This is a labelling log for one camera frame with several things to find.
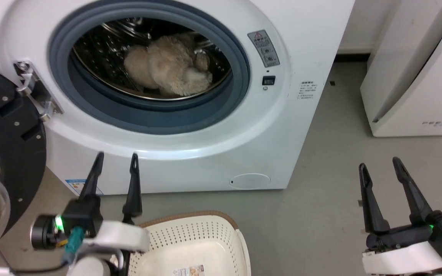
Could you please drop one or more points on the blue energy label sticker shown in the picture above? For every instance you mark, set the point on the blue energy label sticker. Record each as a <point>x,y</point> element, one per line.
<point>73,186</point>

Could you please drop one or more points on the steel washing machine drum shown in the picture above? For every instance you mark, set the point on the steel washing machine drum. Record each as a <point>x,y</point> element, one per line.
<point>98,50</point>

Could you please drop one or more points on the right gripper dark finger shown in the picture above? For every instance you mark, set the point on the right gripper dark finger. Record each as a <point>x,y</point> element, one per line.
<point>413,193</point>
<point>370,207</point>

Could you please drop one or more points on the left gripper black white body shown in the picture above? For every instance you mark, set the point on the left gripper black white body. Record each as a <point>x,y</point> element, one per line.
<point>86,214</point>

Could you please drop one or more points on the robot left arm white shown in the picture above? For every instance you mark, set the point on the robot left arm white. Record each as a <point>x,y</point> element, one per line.
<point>90,266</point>

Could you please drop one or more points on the white floor appliance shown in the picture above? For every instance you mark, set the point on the white floor appliance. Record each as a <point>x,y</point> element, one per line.
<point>416,96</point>

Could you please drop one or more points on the grey rubber door gasket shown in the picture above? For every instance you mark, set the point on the grey rubber door gasket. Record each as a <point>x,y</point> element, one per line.
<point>148,119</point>

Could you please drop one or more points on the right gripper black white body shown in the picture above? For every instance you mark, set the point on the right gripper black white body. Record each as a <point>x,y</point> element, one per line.
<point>405,253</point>

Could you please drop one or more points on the white washing machine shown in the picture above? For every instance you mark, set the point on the white washing machine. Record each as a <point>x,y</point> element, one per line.
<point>290,134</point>

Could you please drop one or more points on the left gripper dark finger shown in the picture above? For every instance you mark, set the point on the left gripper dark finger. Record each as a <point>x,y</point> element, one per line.
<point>93,178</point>
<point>133,191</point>

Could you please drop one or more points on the grey warning sticker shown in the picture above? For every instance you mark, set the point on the grey warning sticker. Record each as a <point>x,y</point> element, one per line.
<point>264,48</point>

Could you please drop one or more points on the basket product sticker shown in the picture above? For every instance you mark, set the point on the basket product sticker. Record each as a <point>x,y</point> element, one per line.
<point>188,271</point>

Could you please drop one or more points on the cream perforated laundry basket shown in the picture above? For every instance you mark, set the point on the cream perforated laundry basket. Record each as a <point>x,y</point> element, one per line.
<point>194,241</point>

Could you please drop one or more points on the round filter cover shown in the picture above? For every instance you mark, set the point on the round filter cover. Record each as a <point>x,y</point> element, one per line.
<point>250,181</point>

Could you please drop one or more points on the metal door hinge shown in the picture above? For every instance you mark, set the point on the metal door hinge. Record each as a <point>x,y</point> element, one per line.
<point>37,90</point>

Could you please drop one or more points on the beige plush toy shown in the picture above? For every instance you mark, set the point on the beige plush toy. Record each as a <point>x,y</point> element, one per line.
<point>167,65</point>

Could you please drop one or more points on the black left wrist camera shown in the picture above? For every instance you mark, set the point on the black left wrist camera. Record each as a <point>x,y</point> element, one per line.
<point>43,232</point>

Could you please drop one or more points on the black glass washing machine door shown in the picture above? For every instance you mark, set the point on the black glass washing machine door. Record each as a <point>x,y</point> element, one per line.
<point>6,130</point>

